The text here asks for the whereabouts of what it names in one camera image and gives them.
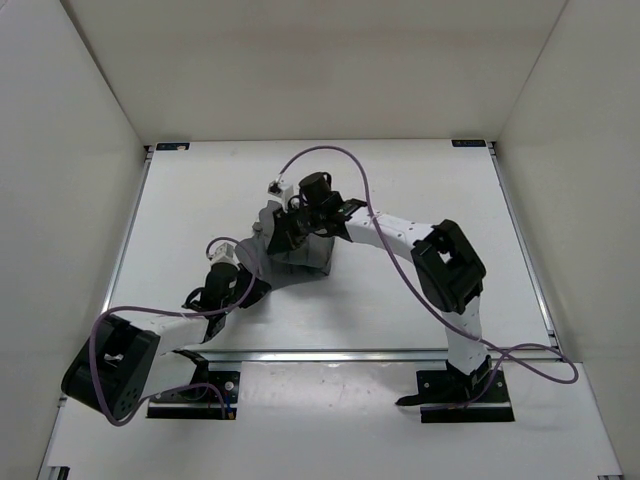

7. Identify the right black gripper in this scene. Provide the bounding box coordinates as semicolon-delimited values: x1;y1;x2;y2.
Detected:
269;203;326;255

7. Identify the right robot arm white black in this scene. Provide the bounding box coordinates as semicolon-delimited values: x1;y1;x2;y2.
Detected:
267;172;491;401

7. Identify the aluminium front rail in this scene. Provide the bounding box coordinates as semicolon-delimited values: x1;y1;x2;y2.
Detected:
199;349;566;365

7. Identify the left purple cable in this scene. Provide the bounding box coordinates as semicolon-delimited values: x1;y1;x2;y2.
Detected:
92;237;261;426

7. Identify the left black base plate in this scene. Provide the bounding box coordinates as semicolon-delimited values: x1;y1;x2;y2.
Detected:
146;364;241;421

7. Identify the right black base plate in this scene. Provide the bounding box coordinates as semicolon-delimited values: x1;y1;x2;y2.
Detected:
395;370;515;424

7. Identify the grey pleated skirt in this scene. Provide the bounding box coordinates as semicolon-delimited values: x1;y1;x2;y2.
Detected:
235;200;335;290

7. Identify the blue corner label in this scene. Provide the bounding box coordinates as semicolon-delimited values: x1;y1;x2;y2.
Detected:
451;139;486;148
155;142;190;151

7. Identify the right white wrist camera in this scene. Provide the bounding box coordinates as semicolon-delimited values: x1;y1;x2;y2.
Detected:
267;178;295;211

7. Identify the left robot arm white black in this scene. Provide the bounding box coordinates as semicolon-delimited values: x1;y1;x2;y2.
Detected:
61;243;272;426

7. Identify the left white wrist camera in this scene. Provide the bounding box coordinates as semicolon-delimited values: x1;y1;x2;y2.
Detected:
207;242;237;266

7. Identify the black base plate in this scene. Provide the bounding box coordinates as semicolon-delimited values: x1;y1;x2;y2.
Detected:
395;370;515;424
146;364;241;421

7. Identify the left blue corner label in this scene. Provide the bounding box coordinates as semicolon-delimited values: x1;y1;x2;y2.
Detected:
155;142;190;151

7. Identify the right blue corner label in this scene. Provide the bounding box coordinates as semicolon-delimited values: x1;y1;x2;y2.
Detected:
451;139;486;148

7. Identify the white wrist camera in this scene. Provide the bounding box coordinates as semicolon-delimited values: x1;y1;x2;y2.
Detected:
207;242;237;266
267;178;295;211

